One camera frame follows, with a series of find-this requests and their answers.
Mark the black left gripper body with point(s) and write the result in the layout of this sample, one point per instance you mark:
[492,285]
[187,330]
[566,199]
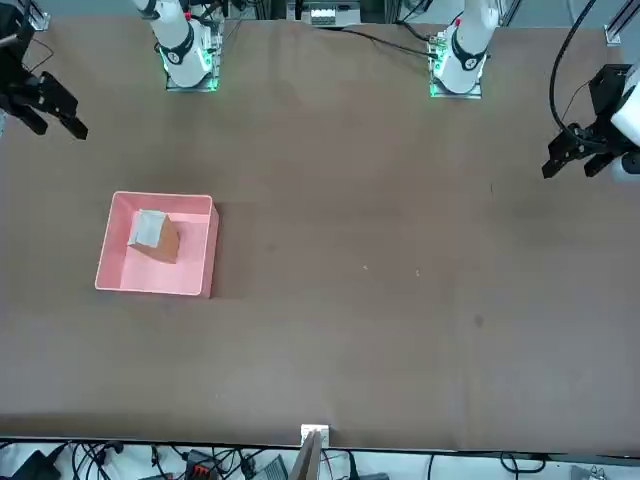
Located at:
[605,95]

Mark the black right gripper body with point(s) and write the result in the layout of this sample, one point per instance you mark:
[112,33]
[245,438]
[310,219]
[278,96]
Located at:
[15,40]

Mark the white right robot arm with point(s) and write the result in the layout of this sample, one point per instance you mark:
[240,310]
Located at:
[180,50]

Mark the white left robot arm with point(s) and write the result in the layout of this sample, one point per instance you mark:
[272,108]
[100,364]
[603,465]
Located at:
[470,50]

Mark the pink plastic tray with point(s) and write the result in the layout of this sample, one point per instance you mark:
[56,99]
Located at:
[150,280]

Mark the silver metal fitting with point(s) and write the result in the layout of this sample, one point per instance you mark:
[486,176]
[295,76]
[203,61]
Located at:
[587,472]

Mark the large black power adapter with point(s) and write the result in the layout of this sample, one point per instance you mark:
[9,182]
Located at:
[35,467]

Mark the red and black plug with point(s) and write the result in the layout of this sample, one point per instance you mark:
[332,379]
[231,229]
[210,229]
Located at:
[202,465]

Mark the grey ribbed power adapter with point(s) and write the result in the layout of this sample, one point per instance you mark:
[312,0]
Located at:
[272,470]

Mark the aluminium corner bracket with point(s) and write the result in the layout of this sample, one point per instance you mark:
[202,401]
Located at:
[41,21]
[614,34]

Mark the white post bracket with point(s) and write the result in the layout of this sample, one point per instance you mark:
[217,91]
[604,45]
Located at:
[322,431]

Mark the upright camera post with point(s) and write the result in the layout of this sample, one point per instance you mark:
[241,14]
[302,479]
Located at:
[307,460]

